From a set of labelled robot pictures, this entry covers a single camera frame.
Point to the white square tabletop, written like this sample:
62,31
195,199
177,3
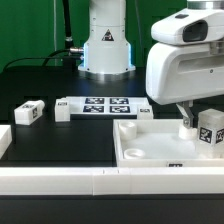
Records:
156,143

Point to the white marker base plate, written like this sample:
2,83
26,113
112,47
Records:
107,105

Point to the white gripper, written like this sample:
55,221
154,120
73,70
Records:
182,73

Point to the white U-shaped obstacle fence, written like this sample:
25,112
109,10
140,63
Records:
111,181

